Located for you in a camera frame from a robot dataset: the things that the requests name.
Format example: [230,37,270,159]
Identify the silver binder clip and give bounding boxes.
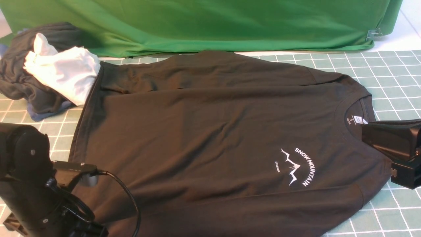
[365,28,383,41]

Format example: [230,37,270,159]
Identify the black left camera cable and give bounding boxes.
[46,170,142,237]

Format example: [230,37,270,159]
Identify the dark gray long-sleeve top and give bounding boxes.
[69,51,391,237]

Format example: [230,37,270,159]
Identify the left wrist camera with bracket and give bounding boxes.
[53,161,99,192]

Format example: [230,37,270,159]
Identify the green backdrop cloth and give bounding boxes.
[1,0,402,58]

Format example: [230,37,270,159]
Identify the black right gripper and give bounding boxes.
[362,119,421,190]

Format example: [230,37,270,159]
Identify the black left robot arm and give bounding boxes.
[1,123,108,237]

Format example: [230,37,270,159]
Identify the white garment in pile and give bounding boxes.
[23,33,100,107]

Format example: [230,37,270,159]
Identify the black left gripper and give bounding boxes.
[3,178,108,237]

